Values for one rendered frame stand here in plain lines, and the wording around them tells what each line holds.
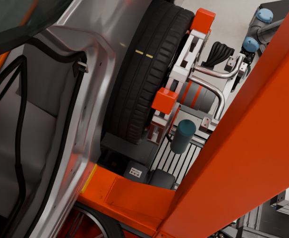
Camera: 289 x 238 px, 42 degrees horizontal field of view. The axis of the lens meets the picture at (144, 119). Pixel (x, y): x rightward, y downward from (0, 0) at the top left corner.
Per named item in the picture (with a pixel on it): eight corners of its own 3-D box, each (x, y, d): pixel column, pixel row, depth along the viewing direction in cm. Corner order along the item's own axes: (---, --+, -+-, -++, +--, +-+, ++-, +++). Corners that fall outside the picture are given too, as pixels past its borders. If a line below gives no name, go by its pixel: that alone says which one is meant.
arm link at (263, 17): (269, 27, 174) (260, 41, 183) (276, 11, 178) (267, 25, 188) (253, 20, 175) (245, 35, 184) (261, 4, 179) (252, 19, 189)
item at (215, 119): (187, 75, 162) (192, 61, 152) (229, 93, 160) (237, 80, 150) (172, 107, 154) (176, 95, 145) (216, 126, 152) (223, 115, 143)
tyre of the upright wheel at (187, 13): (160, -36, 166) (90, 64, 132) (209, -17, 164) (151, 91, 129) (141, 60, 222) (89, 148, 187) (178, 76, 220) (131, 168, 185)
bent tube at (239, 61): (203, 42, 170) (208, 27, 161) (243, 58, 168) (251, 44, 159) (189, 71, 163) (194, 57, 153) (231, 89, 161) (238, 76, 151)
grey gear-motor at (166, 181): (109, 163, 235) (109, 142, 204) (170, 191, 231) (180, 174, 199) (96, 189, 228) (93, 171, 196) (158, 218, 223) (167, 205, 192)
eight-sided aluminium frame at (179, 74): (182, 71, 210) (205, 2, 161) (193, 75, 210) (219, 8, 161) (142, 153, 187) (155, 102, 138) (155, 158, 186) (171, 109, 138)
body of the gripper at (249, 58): (237, 56, 178) (245, 38, 183) (232, 66, 186) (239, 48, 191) (252, 63, 177) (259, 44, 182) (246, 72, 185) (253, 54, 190)
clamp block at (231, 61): (226, 62, 176) (229, 55, 171) (244, 69, 175) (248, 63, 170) (223, 70, 174) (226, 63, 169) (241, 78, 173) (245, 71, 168)
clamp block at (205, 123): (201, 120, 162) (204, 115, 157) (221, 129, 161) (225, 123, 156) (197, 130, 159) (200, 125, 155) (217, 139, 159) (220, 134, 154)
